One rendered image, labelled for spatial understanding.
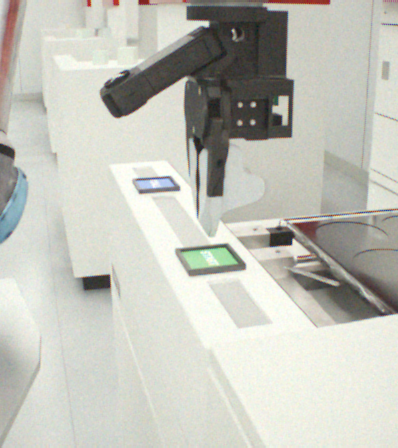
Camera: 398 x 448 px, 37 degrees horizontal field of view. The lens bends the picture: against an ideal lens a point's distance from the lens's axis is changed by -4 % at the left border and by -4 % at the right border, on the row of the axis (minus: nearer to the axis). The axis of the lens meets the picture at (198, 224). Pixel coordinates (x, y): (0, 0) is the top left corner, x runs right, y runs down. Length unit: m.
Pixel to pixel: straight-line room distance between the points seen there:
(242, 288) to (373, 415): 0.21
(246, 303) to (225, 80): 0.19
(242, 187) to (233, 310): 0.11
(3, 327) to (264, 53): 0.47
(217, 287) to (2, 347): 0.31
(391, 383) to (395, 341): 0.06
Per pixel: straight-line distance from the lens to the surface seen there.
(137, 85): 0.52
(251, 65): 0.54
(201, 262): 0.58
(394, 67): 1.34
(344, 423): 0.38
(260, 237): 0.81
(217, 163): 0.52
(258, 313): 0.51
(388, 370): 0.44
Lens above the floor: 1.20
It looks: 20 degrees down
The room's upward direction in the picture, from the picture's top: straight up
